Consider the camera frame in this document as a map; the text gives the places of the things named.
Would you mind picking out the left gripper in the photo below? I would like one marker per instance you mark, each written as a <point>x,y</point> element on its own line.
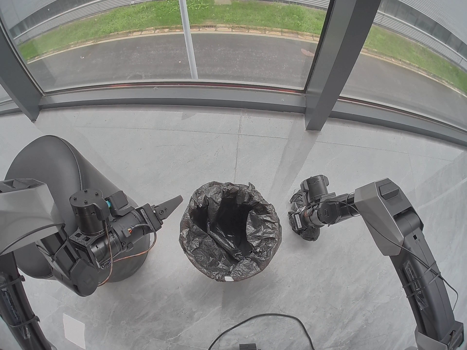
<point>126,230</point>

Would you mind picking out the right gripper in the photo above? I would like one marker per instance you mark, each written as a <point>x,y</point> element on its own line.
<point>304,220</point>

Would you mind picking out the black plastic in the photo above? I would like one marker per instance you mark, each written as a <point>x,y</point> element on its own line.
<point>310,233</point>

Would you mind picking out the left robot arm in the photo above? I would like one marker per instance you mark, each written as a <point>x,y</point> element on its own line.
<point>25,202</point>

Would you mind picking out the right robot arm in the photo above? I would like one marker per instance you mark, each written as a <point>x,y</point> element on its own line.
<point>386,213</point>

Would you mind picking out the black plastic bag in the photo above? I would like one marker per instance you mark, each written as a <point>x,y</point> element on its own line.
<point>233,246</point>

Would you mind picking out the window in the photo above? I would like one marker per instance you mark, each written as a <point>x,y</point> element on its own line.
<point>251,60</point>

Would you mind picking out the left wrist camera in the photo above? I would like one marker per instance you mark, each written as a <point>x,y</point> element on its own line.
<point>117,202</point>

